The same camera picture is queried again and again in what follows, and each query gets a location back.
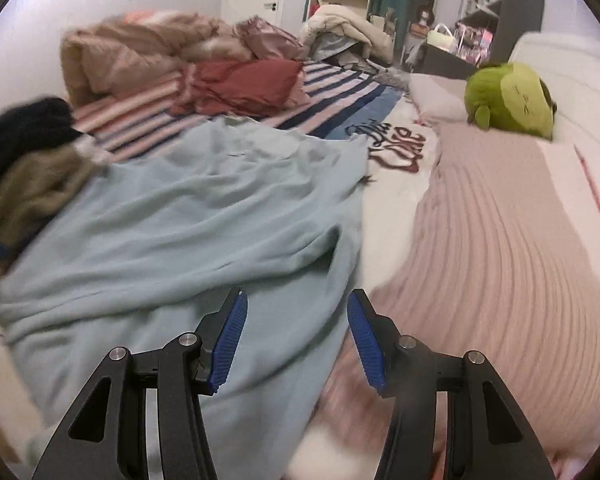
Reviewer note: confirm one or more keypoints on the mauve satin garment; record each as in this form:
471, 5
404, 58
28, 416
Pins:
272, 40

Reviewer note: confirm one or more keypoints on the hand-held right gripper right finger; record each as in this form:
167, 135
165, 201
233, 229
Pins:
366, 341

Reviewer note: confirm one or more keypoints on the pink ribbed blanket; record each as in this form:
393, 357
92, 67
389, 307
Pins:
500, 240

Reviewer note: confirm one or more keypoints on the white pillow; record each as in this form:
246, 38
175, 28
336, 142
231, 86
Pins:
437, 95

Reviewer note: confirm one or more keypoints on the light blue garment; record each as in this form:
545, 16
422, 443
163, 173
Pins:
170, 220

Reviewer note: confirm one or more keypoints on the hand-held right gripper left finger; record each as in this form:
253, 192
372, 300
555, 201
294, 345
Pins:
228, 341

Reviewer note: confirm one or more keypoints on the green plush toy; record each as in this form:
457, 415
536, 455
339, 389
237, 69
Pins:
517, 97

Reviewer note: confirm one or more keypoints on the beige crumpled comforter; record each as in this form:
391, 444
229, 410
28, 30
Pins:
130, 55

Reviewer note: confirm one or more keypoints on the white shelving unit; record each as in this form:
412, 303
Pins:
482, 0

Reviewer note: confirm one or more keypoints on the light green handbag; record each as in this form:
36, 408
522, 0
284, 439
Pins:
440, 37

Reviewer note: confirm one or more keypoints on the striped blanket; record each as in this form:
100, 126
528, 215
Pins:
325, 95

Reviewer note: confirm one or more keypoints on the black garment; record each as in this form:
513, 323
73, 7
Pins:
20, 135

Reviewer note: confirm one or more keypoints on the dark red garment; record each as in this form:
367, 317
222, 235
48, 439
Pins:
240, 85

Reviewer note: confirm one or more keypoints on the white printed bedsheet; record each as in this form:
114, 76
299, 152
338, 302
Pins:
397, 180

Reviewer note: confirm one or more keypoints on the olive brown garment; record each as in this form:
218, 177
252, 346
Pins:
25, 195

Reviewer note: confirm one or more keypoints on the white headboard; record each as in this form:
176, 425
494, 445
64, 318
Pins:
580, 85

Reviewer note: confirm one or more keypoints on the dark desk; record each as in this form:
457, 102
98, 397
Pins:
442, 60

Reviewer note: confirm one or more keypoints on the cream and grey clothes pile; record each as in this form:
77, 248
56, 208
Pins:
345, 30

